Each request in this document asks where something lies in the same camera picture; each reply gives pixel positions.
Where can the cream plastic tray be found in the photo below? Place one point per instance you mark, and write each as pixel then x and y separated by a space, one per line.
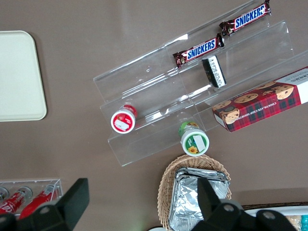
pixel 19 77

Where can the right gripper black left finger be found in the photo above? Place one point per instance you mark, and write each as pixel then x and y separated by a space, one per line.
pixel 72 199

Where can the clear acrylic step shelf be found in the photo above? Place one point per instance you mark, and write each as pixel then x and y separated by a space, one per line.
pixel 156 69

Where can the clear rice cracker bag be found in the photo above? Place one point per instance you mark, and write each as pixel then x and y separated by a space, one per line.
pixel 294 221

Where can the clear acrylic bottle rack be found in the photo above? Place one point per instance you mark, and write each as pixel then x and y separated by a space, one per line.
pixel 59 186

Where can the white rectangular snack tray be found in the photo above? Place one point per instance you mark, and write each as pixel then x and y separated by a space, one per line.
pixel 296 212

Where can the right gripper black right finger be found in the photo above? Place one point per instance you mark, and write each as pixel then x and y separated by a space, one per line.
pixel 208 199

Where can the light oval wicker basket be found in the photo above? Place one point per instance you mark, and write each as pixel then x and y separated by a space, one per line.
pixel 166 183

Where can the teal snack pack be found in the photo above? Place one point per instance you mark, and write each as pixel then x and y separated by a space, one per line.
pixel 305 221

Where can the small black white box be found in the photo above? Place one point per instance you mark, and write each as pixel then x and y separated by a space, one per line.
pixel 214 72

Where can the aluminium foil container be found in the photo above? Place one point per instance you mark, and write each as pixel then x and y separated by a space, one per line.
pixel 185 199
pixel 225 176

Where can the green lidded snack cup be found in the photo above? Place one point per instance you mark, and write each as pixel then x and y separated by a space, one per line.
pixel 195 143

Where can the red lidded snack cup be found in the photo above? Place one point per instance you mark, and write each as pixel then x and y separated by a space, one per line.
pixel 122 121

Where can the Snickers chocolate bar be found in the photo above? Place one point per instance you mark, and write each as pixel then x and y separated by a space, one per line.
pixel 201 49
pixel 247 16

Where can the red tartan cookie box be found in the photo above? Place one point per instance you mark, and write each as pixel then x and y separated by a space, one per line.
pixel 260 106

